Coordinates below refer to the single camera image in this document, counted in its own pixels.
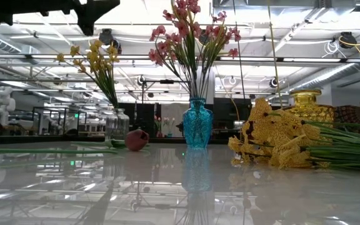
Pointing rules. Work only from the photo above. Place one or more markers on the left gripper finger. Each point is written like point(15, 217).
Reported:
point(87, 12)

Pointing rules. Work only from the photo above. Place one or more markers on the yellow flower bunch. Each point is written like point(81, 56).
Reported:
point(103, 75)
point(277, 137)

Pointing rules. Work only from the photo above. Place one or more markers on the pink flower bunch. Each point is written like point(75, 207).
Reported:
point(220, 34)
point(159, 54)
point(183, 28)

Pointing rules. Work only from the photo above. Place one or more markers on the dark pink tulip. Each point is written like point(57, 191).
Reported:
point(136, 139)

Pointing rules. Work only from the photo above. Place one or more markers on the clear glass vase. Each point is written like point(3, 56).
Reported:
point(117, 125)

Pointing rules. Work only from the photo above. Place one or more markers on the distant tulips in vase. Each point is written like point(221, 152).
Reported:
point(158, 120)

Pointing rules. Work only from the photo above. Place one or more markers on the blue glass vase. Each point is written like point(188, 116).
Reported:
point(197, 125)

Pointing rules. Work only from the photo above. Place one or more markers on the yellow glass vase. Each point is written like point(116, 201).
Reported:
point(308, 104)

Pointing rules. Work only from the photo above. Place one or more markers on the black ceiling device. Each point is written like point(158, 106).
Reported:
point(108, 37)
point(347, 39)

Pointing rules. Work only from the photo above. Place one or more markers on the black boom stand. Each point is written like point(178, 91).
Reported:
point(162, 82)

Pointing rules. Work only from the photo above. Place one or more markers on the white robot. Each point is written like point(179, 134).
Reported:
point(2, 103)

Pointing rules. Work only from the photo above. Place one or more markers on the black partition panel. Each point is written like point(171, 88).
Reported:
point(231, 112)
point(136, 118)

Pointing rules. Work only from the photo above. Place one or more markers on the red patterned tapestry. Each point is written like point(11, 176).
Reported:
point(350, 118)

